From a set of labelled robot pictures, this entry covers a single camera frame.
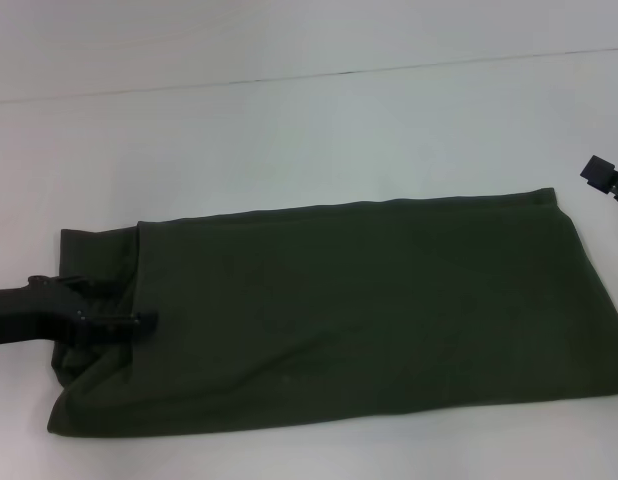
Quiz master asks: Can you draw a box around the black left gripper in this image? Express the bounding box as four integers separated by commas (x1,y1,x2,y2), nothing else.
0,274,160,349

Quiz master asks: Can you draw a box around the dark green printed T-shirt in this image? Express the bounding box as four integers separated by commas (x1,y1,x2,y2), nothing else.
46,187,618,440

